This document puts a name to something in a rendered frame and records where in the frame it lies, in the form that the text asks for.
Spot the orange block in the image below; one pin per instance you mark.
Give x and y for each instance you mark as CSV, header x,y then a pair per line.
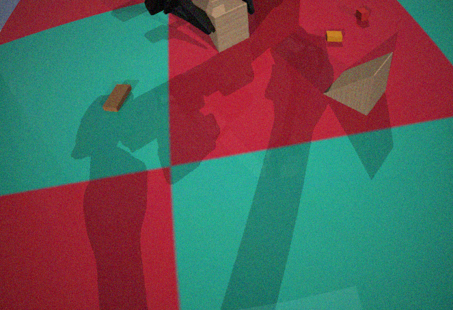
x,y
334,36

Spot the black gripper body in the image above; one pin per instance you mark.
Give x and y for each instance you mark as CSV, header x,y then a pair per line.
x,y
155,6

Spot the brown flat rectangular block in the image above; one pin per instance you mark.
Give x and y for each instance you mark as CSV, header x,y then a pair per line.
x,y
117,97

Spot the tan triangular block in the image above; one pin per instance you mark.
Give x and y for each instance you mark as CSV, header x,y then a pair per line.
x,y
362,86

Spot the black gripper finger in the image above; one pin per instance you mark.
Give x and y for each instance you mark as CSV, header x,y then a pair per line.
x,y
187,10
250,7

